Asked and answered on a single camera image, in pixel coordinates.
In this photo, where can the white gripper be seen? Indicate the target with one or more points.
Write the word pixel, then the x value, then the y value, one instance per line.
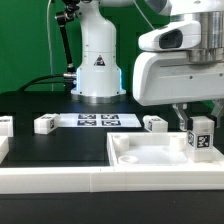
pixel 164 74

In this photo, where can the white square tabletop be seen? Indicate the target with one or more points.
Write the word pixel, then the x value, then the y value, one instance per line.
pixel 156 149

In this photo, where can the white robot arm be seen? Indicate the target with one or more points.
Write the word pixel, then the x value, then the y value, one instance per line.
pixel 98 76

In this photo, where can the white marker sheet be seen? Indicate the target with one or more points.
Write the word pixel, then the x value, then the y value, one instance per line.
pixel 98 120

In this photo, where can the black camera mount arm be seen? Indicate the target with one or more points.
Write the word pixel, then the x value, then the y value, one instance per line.
pixel 62 18

